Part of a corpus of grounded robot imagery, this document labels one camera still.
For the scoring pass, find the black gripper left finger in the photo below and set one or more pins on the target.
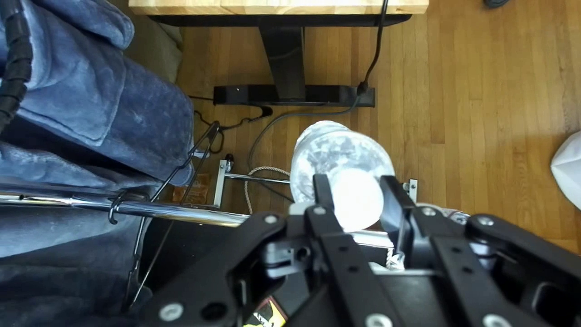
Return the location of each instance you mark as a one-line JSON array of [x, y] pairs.
[[327, 254]]

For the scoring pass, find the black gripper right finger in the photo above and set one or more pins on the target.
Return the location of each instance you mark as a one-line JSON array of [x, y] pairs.
[[446, 260]]

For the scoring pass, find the clear plastic water bottle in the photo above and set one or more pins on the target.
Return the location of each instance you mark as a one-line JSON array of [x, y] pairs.
[[345, 156]]

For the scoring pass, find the dark plush bathrobe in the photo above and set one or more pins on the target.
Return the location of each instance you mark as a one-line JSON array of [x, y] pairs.
[[78, 120]]

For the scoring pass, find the metal rack rod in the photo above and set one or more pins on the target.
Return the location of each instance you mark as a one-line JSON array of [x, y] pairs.
[[181, 211]]

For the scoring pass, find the white cloth object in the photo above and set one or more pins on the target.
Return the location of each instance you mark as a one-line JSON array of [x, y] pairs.
[[568, 172]]

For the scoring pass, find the wooden table top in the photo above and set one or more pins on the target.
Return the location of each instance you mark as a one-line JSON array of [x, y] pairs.
[[272, 5]]

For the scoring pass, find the black table leg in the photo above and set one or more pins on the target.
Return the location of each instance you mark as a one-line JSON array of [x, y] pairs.
[[283, 60]]

